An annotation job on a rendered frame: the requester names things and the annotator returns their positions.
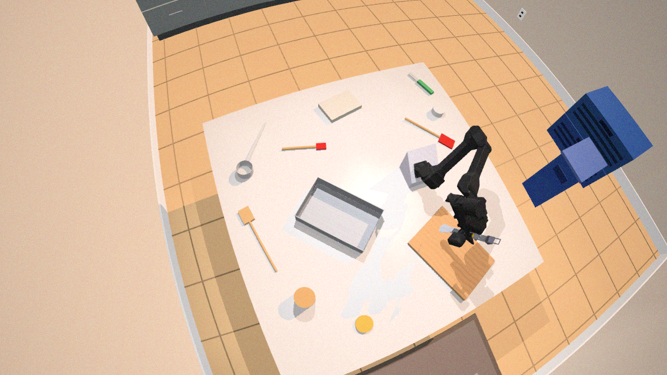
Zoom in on grey rectangular tin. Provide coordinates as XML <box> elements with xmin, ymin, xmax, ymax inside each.
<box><xmin>295</xmin><ymin>177</ymin><xmax>385</xmax><ymax>253</ymax></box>

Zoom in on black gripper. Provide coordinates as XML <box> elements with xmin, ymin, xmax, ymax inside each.
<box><xmin>448</xmin><ymin>215</ymin><xmax>474</xmax><ymax>247</ymax></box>

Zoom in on wooden cutting board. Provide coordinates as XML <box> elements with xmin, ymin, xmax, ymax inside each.
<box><xmin>408</xmin><ymin>206</ymin><xmax>495</xmax><ymax>301</ymax></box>

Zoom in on beige flat rectangular slab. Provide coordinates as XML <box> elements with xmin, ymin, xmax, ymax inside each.
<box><xmin>318</xmin><ymin>90</ymin><xmax>362</xmax><ymax>123</ymax></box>

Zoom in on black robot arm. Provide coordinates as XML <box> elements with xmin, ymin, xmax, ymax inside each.
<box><xmin>413</xmin><ymin>125</ymin><xmax>492</xmax><ymax>235</ymax></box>

